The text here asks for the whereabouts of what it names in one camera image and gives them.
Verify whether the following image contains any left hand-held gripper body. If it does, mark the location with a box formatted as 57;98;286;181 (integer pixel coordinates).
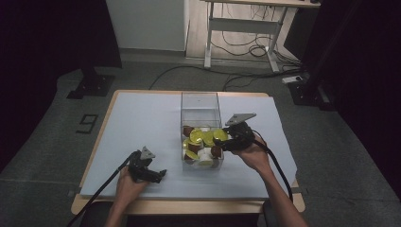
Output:
128;145;157;183

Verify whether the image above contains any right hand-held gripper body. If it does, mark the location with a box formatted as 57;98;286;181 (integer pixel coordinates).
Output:
222;113;257;151

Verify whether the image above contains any pile of coffee capsules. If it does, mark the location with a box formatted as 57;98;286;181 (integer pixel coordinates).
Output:
183;125;229;166

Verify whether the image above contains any person's right hand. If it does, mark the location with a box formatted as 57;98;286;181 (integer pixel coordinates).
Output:
232;133;272;174

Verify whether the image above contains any person's left hand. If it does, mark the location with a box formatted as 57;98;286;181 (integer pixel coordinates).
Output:
114;166;149;203

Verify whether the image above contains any pale blue table sheet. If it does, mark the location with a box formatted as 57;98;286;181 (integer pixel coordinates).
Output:
78;91;298;201

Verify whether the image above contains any wooden table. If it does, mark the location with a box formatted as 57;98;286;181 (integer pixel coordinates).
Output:
70;89;306;217

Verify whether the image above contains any person's dark clothing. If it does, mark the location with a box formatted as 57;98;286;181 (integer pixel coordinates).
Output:
78;201;115;227

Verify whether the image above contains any white power strip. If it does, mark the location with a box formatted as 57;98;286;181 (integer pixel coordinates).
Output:
281;75;305;85

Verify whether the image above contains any black stand base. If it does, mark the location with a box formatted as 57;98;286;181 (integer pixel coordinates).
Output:
65;64;115;100
287;70;336;112

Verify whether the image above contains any dark curtain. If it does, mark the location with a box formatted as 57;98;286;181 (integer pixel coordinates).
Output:
0;0;123;173
301;0;401;204

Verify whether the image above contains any white cabinet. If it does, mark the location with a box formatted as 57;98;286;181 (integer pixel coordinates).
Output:
105;0;190;53

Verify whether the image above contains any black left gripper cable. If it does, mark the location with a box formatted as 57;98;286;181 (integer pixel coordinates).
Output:
65;150;140;227

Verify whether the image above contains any long black floor cable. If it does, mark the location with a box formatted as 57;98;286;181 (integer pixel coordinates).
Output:
148;63;305;91

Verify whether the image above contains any black cable bundle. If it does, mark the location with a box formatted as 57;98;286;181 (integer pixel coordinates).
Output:
210;2;302;69

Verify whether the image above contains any white desk frame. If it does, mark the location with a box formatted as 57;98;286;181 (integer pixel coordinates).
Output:
201;0;322;74

